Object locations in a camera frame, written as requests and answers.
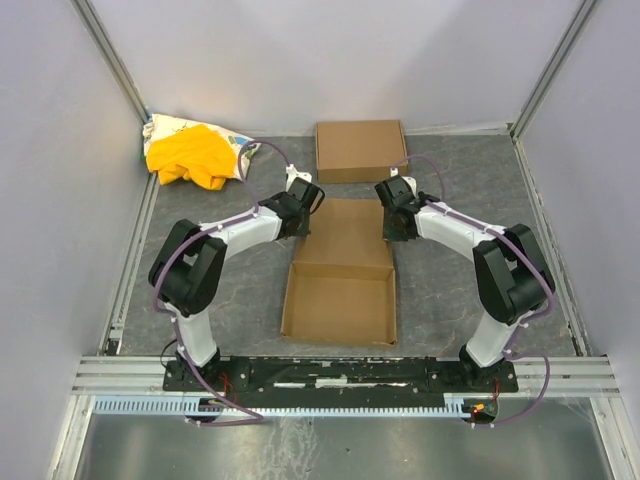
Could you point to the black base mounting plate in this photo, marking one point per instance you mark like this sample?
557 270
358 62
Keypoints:
241 375

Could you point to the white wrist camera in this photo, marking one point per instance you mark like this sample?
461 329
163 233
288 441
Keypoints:
292 173
410 181

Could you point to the aluminium front rail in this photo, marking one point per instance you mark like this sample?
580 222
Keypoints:
125 372

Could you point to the yellow cloth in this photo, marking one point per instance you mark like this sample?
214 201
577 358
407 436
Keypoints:
195 154

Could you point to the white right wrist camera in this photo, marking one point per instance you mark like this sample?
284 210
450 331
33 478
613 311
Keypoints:
410 181

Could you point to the aluminium floor rail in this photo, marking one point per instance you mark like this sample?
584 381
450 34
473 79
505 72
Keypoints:
609 416
68 450

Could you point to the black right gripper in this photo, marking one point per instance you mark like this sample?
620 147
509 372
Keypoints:
393 230

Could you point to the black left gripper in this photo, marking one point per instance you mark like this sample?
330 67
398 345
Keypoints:
300 227

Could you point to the right aluminium frame post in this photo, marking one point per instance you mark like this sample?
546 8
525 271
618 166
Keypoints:
552 68

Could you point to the left aluminium frame post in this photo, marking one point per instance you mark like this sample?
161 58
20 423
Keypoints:
101 38

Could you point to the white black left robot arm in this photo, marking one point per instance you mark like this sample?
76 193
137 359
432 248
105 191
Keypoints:
186 273

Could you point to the brown cardboard box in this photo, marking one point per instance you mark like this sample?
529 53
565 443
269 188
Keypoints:
341 286
359 151

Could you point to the folded brown cardboard box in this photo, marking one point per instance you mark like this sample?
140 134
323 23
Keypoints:
359 151

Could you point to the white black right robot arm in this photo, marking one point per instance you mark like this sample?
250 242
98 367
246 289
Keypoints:
513 279

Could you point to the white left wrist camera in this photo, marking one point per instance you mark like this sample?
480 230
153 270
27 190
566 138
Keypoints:
292 173

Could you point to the right aluminium floor rail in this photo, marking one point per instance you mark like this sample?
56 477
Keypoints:
609 416

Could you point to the light blue slotted cable duct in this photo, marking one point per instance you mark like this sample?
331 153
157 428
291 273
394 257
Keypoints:
295 402

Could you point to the aluminium frame post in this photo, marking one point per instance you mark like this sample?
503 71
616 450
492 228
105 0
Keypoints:
101 38
552 68

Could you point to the left aluminium floor rail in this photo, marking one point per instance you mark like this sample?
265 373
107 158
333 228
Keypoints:
68 450

